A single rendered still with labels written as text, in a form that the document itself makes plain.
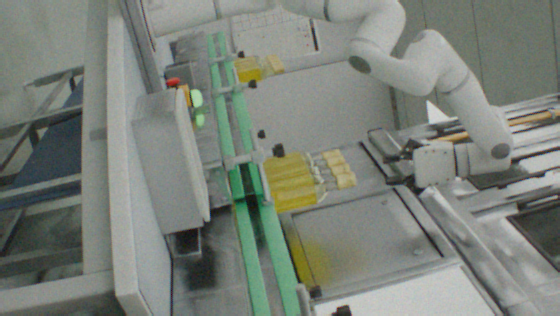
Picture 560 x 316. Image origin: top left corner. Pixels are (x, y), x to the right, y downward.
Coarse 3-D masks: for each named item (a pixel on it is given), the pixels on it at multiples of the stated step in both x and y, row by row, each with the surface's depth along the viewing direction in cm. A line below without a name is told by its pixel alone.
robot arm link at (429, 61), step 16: (432, 32) 138; (352, 48) 138; (368, 48) 136; (416, 48) 136; (432, 48) 136; (448, 48) 138; (352, 64) 141; (368, 64) 138; (384, 64) 135; (400, 64) 134; (416, 64) 134; (432, 64) 135; (448, 64) 138; (464, 64) 141; (384, 80) 139; (400, 80) 136; (416, 80) 134; (432, 80) 135; (448, 80) 139
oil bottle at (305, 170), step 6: (300, 168) 164; (306, 168) 164; (312, 168) 163; (270, 174) 164; (276, 174) 164; (282, 174) 163; (288, 174) 162; (294, 174) 162; (300, 174) 161; (306, 174) 161; (318, 174) 162; (270, 180) 161; (276, 180) 161
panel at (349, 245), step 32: (384, 192) 180; (288, 224) 172; (320, 224) 170; (352, 224) 167; (384, 224) 163; (416, 224) 159; (320, 256) 155; (352, 256) 152; (384, 256) 149; (416, 256) 146; (448, 256) 141; (352, 288) 138; (480, 288) 127
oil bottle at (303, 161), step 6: (282, 162) 170; (288, 162) 169; (294, 162) 169; (300, 162) 168; (306, 162) 167; (312, 162) 168; (264, 168) 169; (270, 168) 168; (276, 168) 167; (282, 168) 167; (288, 168) 166; (294, 168) 166
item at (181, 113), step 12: (180, 96) 125; (180, 108) 118; (180, 120) 117; (180, 132) 119; (192, 132) 135; (192, 144) 136; (192, 156) 120; (192, 168) 120; (192, 180) 122; (204, 180) 139; (204, 192) 137; (204, 204) 123; (204, 216) 124
